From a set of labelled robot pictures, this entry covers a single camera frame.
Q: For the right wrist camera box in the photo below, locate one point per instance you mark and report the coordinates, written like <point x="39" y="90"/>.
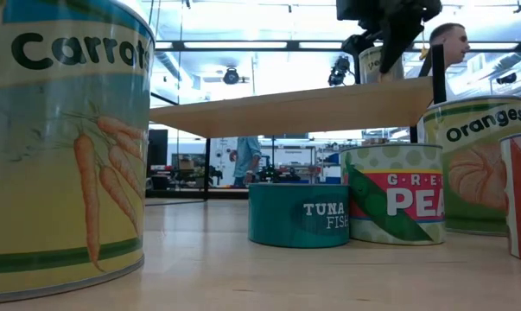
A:
<point x="351" y="9"/>

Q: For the black monitor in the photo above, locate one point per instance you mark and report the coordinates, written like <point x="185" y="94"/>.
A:
<point x="157" y="149"/>

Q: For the small black machine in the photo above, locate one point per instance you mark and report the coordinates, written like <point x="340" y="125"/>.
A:
<point x="277" y="175"/>

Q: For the black ceiling-mounted device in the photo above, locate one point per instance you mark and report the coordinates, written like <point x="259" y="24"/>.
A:
<point x="506" y="78"/>

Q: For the round black ceiling fixture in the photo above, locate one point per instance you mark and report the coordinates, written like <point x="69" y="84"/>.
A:
<point x="231" y="76"/>

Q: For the oranges label can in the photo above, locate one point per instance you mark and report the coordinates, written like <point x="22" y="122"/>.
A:
<point x="476" y="173"/>

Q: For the wooden shelf with black frame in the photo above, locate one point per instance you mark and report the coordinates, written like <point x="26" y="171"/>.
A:
<point x="438" y="73"/>

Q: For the black ceiling spotlight cluster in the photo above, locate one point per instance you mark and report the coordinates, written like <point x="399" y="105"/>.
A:
<point x="340" y="71"/>

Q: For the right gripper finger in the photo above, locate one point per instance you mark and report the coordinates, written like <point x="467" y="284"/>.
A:
<point x="358" y="43"/>
<point x="398" y="43"/>

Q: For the black overhead frame beam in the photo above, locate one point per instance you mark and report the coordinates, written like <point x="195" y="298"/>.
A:
<point x="292" y="45"/>

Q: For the teal tuna fish can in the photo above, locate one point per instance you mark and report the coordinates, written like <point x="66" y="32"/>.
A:
<point x="286" y="216"/>

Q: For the white cabinet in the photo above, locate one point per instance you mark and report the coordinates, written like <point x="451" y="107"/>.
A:
<point x="221" y="160"/>

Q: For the green peas polka-dot can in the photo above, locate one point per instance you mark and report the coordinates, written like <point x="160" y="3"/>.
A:
<point x="398" y="203"/>

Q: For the carrots label can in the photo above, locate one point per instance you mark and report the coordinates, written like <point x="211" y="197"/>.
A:
<point x="48" y="173"/>

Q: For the wooden shelf board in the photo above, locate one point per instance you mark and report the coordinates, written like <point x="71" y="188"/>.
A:
<point x="294" y="110"/>

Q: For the peaches label can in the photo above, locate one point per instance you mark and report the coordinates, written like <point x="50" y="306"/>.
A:
<point x="368" y="65"/>

